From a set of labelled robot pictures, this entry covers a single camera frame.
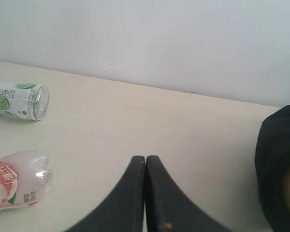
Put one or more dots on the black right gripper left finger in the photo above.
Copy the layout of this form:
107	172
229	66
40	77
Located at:
123	209

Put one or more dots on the black sleeved forearm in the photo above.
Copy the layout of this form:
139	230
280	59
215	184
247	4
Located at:
272	163

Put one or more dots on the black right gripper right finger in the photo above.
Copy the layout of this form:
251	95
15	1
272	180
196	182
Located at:
167	207

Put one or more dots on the peach label black cap bottle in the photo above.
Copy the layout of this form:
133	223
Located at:
24	179

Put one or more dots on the lime label clear bottle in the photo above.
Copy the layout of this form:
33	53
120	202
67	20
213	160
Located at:
27	101

